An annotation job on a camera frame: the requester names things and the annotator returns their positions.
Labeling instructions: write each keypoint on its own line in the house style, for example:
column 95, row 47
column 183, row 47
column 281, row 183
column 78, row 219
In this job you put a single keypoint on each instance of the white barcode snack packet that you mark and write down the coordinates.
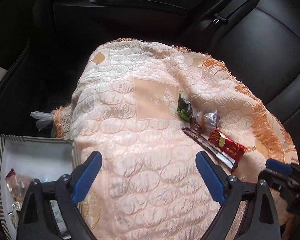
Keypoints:
column 59, row 220

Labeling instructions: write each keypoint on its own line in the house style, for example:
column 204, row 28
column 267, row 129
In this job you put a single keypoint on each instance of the clear bag of brown snacks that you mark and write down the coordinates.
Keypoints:
column 18, row 185

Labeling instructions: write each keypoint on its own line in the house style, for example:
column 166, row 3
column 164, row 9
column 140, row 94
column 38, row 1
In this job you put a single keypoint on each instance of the striped cardboard box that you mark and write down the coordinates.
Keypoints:
column 43, row 158

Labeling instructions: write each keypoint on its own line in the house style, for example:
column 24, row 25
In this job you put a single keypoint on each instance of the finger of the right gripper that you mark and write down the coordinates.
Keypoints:
column 287, row 186
column 290, row 170

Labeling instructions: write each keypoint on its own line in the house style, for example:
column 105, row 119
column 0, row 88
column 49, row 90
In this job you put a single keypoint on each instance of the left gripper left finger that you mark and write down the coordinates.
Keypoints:
column 37, row 221

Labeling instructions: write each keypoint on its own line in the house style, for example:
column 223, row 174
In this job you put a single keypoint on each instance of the small green black packet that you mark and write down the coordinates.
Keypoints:
column 184, row 108

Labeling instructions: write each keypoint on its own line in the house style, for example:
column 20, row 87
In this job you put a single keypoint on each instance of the clear wrapped candy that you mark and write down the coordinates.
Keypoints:
column 205, row 122

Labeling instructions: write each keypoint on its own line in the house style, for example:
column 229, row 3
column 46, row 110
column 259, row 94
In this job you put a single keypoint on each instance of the dark chocolate bar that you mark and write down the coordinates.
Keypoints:
column 217, row 152

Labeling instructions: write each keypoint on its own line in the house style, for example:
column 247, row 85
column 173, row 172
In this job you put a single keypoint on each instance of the red candy wrapper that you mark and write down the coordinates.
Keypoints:
column 227, row 145

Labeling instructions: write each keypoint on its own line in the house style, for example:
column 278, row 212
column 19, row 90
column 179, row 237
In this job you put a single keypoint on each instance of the black car seat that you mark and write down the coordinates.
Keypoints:
column 45, row 46

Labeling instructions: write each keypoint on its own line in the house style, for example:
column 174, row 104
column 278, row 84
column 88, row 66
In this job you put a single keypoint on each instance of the clear plastic bag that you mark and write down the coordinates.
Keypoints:
column 43, row 118

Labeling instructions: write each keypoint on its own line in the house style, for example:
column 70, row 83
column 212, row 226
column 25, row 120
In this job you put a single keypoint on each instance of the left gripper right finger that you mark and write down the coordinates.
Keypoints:
column 260, row 219

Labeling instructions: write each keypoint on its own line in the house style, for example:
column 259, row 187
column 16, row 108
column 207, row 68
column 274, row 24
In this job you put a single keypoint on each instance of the peach embroidered fringed cloth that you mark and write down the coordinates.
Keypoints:
column 125, row 107

